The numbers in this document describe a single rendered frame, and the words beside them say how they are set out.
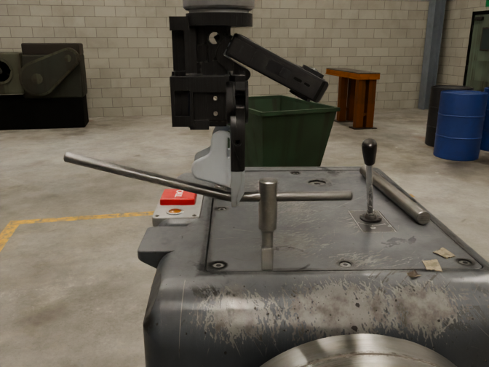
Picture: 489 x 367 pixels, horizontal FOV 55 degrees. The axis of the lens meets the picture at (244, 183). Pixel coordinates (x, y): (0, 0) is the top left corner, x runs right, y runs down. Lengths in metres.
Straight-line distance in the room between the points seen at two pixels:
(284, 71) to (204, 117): 0.10
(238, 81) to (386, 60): 11.07
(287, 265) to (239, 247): 0.08
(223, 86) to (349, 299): 0.28
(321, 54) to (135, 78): 4.09
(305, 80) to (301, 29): 10.22
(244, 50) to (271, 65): 0.03
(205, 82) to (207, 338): 0.28
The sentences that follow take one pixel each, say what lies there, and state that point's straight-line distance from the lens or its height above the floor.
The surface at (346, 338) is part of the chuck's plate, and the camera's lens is 0.51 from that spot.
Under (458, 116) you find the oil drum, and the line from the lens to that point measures 6.72.
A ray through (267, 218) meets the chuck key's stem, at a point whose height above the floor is 1.32.
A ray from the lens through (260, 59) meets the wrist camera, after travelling 0.50.
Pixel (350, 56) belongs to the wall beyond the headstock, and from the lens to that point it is 11.14.
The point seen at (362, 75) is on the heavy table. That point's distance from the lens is 8.63.
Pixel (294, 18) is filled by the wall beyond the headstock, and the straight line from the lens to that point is 10.68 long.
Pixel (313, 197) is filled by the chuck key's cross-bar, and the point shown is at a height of 1.35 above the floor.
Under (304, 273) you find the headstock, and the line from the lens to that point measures 0.58.
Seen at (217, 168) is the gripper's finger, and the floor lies 1.39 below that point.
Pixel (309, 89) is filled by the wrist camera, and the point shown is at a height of 1.48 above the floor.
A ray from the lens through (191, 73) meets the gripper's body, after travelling 0.51.
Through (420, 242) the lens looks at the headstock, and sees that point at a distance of 0.70.
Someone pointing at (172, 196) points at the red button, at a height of 1.27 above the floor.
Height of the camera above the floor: 1.52
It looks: 17 degrees down
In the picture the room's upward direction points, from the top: straight up
